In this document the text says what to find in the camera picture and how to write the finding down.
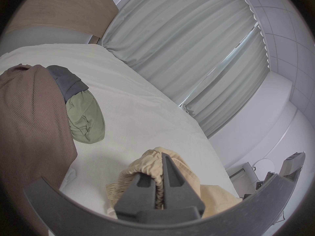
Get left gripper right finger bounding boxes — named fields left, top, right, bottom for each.
left=161, top=152, right=205, bottom=216

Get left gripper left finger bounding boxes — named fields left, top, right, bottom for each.
left=114, top=174, right=157, bottom=215

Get beige shorts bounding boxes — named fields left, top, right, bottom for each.
left=106, top=147, right=243, bottom=219

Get bed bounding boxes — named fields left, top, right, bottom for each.
left=0, top=0, right=243, bottom=217

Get green garment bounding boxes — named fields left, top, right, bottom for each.
left=65, top=89, right=106, bottom=144

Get pale green curtain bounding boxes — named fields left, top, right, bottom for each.
left=98, top=0, right=261, bottom=107
left=181, top=25, right=270, bottom=139

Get brown garment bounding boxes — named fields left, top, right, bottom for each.
left=0, top=64, right=78, bottom=236

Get black garment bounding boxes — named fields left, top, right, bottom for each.
left=46, top=65, right=89, bottom=103

